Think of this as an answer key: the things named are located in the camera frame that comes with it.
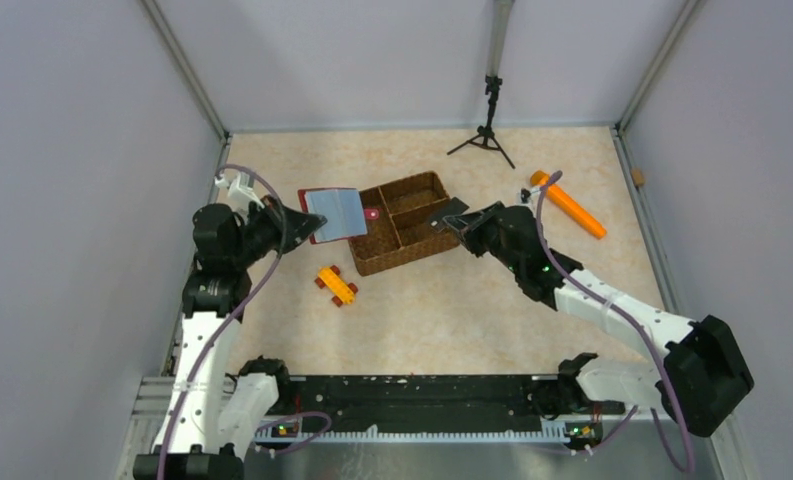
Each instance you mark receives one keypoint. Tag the red leather card holder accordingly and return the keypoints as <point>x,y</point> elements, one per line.
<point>346,216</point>

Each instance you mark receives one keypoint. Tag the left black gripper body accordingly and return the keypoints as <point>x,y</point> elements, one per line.
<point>280,225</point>

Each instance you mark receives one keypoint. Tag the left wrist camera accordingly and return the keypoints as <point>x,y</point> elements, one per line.
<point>240,193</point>

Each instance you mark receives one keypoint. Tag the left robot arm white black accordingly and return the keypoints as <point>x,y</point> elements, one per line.
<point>203,437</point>

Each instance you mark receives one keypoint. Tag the dark grey credit card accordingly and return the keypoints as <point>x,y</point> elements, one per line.
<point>453,206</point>

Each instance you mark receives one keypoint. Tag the orange toy car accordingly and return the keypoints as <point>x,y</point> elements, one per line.
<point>342,293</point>

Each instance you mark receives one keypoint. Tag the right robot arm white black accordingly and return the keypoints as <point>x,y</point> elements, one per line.
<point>695,372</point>

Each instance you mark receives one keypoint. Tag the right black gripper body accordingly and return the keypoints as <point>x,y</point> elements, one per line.
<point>474,227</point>

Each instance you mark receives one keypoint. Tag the brown wicker divided basket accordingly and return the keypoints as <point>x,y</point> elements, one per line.
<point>401,233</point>

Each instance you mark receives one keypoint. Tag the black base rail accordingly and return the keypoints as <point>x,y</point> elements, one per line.
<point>460,408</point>

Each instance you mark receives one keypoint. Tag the black tripod stand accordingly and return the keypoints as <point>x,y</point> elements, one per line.
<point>485,137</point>

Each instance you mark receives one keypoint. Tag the small brown wall block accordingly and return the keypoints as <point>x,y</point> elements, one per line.
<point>638,177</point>

